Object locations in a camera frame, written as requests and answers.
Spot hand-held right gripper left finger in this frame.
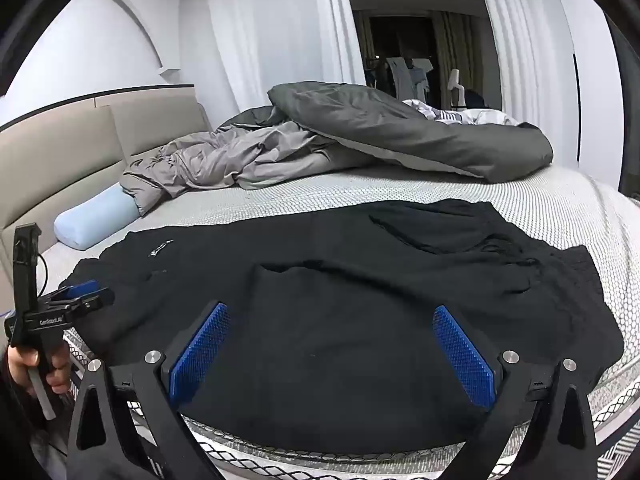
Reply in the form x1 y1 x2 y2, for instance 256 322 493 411
66 301 231 480

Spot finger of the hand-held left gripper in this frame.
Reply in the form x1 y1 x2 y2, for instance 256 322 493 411
62 289 116 318
58 279 102 304

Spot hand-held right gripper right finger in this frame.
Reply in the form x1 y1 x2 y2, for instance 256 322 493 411
432 304 601 480

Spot black pants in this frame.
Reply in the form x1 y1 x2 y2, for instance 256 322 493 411
59 199 625 456

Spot person's left forearm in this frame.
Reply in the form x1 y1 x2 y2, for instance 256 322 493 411
0 360 68 480

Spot person's left hand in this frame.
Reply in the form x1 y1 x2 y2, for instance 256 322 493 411
7 344 72 396

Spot light blue pillow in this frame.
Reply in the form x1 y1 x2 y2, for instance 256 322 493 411
53 185 143 251

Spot beige padded headboard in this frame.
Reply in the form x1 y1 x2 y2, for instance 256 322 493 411
0 87 213 321

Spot white honeycomb bed mattress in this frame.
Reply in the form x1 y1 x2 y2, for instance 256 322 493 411
37 162 640 480

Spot light grey blanket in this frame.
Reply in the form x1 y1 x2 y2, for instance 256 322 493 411
120 120 381 217

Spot dark grey duvet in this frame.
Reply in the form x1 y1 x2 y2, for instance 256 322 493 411
215 81 555 183

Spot striped white bedding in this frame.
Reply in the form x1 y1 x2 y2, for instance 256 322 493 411
402 98 521 126

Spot white chair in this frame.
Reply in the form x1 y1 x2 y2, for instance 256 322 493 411
446 69 468 109

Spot hanging clothes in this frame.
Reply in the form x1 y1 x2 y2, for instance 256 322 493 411
385 55 433 106

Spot white curtain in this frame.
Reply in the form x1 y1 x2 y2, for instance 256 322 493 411
202 0 366 121
470 0 576 126

